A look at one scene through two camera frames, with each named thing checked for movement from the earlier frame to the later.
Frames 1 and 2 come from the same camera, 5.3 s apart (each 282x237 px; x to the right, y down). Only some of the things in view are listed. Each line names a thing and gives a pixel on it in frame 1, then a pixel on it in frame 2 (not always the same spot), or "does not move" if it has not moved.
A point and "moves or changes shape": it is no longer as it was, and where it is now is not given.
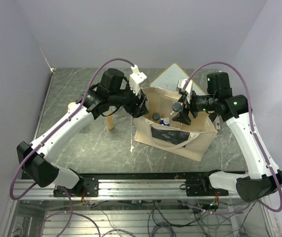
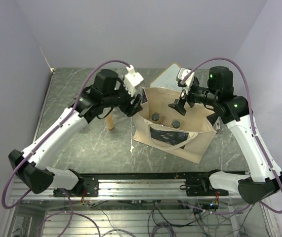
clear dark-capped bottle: (177, 106) moves or changes shape
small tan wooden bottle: (109, 120) does not move
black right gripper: (183, 116) to (178, 104)
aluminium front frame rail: (142, 189) does not move
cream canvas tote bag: (159, 130) does not move
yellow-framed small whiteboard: (169, 78) does not move
